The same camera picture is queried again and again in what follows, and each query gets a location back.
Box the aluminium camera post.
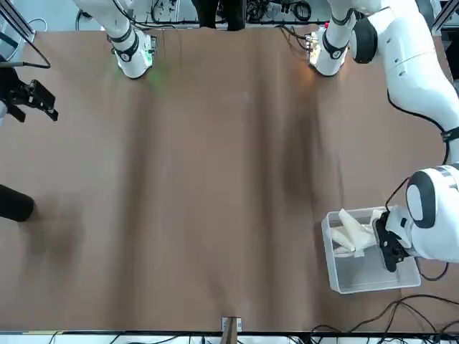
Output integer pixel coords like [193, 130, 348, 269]
[221, 316, 243, 344]

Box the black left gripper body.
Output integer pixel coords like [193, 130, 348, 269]
[382, 229, 410, 260]

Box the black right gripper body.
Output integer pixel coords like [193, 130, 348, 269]
[0, 67, 36, 109]

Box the clear plastic box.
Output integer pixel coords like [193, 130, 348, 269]
[320, 204, 422, 295]

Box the cream-colored tablecloth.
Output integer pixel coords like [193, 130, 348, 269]
[329, 208, 383, 259]

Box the aluminium frame rail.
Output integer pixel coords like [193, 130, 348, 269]
[417, 0, 459, 37]
[0, 0, 37, 44]

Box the dark flower vase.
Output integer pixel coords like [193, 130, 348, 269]
[0, 183, 36, 223]

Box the black cable coil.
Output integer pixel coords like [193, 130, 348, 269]
[293, 0, 312, 19]

